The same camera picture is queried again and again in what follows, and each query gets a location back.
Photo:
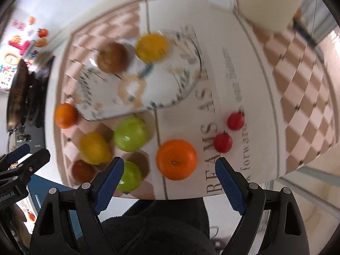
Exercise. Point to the round yellow lemon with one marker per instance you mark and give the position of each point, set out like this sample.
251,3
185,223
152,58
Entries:
152,47

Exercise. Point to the brown kiwi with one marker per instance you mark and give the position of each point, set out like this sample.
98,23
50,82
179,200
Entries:
113,57
83,170
141,162

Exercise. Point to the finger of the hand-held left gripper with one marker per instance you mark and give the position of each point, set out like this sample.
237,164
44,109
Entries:
32,162
18,152

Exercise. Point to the black frying pan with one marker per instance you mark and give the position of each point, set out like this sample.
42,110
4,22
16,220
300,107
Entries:
20,93

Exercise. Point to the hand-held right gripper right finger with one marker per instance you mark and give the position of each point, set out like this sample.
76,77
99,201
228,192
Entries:
230,184

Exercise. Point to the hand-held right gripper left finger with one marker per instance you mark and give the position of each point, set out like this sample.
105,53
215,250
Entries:
108,184

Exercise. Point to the red cherry tomato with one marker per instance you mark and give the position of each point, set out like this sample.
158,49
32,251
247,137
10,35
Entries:
235,120
223,142

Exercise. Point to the floral glass plate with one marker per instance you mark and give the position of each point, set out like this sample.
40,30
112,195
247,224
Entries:
156,85

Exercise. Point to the dark fleece clothing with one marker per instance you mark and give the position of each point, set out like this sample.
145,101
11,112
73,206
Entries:
159,225

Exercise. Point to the colourful wall poster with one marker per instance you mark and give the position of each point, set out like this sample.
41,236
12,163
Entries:
14,50

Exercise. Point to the large orange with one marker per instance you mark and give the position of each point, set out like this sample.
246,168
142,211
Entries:
176,159

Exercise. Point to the checkered printed tablecloth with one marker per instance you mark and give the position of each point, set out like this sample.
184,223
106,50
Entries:
265,98

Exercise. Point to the green apple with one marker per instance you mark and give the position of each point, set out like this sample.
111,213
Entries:
131,178
131,134

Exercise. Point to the yellow lemon on mat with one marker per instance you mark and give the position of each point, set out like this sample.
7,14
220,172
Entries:
95,148

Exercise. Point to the cream cylindrical container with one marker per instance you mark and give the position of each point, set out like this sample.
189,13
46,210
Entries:
265,2

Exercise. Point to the small tangerine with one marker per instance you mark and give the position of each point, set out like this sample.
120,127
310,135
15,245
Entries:
65,115

